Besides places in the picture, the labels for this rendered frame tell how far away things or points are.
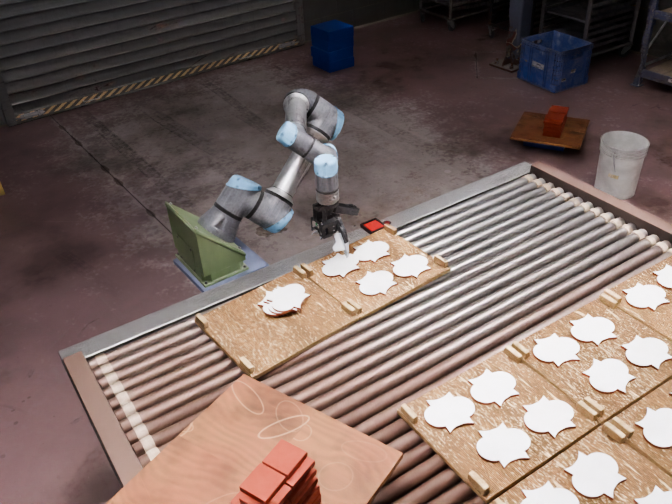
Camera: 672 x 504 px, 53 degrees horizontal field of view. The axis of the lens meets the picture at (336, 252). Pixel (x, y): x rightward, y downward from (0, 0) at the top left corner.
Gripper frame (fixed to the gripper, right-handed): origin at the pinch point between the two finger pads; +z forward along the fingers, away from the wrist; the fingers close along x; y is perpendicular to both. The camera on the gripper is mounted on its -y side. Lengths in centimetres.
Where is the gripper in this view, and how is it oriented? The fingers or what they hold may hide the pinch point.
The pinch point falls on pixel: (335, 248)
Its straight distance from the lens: 235.9
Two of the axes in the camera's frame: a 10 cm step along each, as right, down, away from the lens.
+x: 6.1, 4.3, -6.7
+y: -7.9, 3.8, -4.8
